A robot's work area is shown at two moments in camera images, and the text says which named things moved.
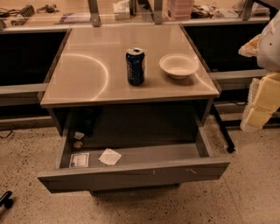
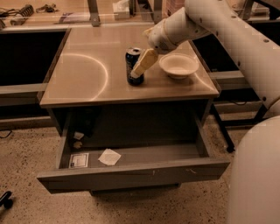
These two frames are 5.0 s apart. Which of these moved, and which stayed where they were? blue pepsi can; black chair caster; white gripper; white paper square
Moved: white gripper
Stayed: white paper square; blue pepsi can; black chair caster
